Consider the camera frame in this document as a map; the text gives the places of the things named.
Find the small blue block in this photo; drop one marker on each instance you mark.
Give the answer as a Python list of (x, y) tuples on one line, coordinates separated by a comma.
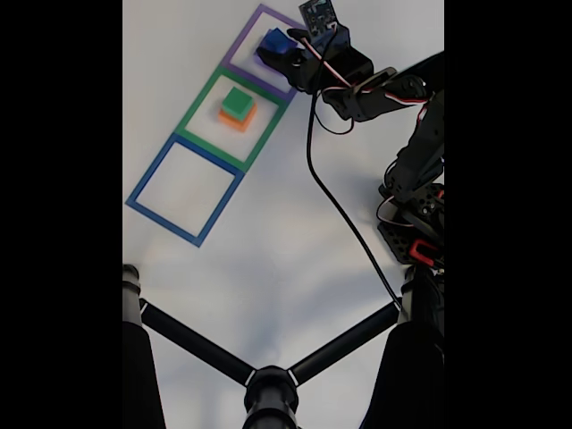
[(277, 42)]

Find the green block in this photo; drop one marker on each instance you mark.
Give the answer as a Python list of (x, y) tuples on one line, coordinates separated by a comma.
[(237, 102)]

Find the orange block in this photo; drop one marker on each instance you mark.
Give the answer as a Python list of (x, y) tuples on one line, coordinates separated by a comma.
[(243, 123)]

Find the red clamp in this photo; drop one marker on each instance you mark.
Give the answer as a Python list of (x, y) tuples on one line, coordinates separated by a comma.
[(420, 252)]

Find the black tripod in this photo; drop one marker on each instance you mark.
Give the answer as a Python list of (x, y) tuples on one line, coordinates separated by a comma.
[(270, 393)]

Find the camera board with blue mount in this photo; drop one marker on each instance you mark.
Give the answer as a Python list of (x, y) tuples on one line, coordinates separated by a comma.
[(322, 20)]

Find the purple square frame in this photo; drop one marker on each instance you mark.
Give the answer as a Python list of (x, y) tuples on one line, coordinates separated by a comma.
[(243, 36)]

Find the green square frame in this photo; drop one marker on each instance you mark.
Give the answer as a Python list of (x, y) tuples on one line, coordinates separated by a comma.
[(199, 101)]

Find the blue square frame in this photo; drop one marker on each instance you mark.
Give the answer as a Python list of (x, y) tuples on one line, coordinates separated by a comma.
[(153, 170)]

